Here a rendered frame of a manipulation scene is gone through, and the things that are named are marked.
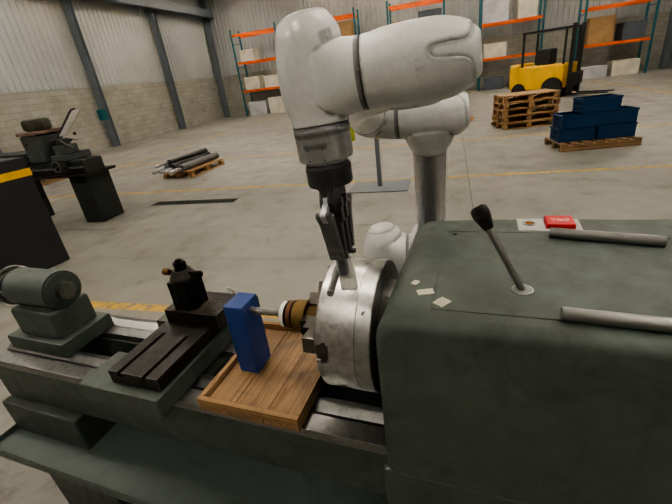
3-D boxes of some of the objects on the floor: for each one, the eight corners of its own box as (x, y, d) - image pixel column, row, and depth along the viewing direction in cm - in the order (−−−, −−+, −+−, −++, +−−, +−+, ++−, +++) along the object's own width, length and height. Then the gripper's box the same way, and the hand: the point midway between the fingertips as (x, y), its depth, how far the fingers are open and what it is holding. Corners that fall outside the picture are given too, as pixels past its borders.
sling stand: (414, 179, 601) (409, 30, 515) (411, 190, 549) (404, 27, 463) (353, 182, 630) (338, 42, 544) (344, 193, 578) (326, 40, 492)
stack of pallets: (542, 119, 949) (545, 88, 918) (558, 124, 871) (562, 89, 840) (490, 125, 962) (491, 94, 932) (501, 130, 885) (503, 97, 854)
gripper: (320, 156, 69) (340, 273, 78) (290, 172, 58) (318, 307, 67) (359, 151, 67) (376, 273, 76) (336, 167, 55) (359, 308, 64)
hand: (346, 272), depth 70 cm, fingers closed
